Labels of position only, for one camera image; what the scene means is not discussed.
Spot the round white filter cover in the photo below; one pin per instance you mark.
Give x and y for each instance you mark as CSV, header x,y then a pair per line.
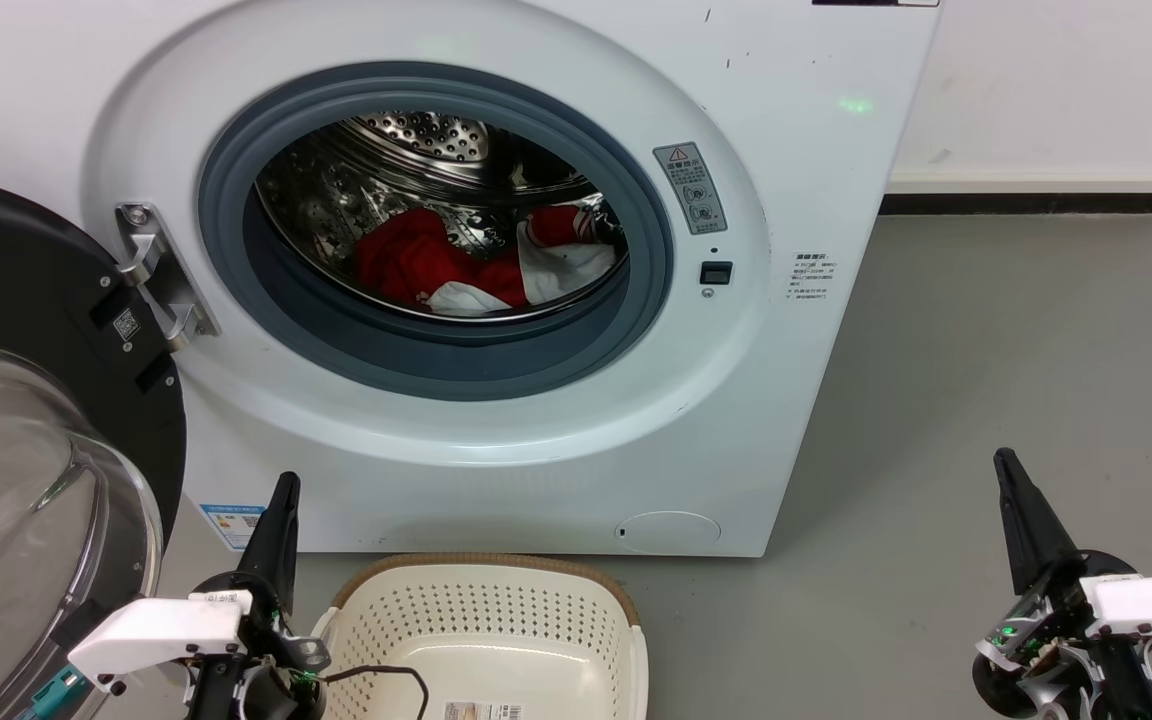
x,y
668,532

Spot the silver metal door hinge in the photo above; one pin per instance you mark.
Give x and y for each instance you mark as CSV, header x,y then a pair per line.
x,y
171,290

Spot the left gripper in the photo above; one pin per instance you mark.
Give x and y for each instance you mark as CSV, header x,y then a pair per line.
x,y
161,630

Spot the black baseboard strip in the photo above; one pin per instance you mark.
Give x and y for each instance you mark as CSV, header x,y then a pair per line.
x,y
1026,204

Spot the grey warning sticker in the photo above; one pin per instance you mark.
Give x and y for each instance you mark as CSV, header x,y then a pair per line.
x,y
691,190

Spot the QR code sticker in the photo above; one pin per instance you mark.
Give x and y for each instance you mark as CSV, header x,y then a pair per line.
x,y
126,324

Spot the blue energy label sticker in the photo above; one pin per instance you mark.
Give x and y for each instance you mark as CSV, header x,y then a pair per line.
x,y
231,525

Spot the stainless steel washing machine drum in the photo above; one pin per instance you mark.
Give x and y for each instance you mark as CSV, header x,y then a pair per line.
x,y
336,190

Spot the white printed barcode label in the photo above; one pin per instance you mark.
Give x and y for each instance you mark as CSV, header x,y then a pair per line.
x,y
484,711

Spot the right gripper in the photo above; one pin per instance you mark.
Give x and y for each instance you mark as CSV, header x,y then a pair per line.
x,y
1146,600

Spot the cream perforated laundry basket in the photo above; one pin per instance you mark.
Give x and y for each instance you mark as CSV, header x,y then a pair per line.
x,y
496,612

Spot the grey rubber door gasket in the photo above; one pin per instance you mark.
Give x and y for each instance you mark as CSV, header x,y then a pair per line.
x,y
436,362

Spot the black washer door with glass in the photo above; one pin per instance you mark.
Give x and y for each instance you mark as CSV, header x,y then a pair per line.
x,y
26,290

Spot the red garment with white band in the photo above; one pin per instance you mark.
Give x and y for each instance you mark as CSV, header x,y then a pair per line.
x,y
566,262

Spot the white front-load washing machine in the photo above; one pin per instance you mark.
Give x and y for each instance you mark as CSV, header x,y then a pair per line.
x,y
786,400

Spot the black door latch socket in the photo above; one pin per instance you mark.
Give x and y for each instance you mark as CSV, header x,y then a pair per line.
x,y
716,273

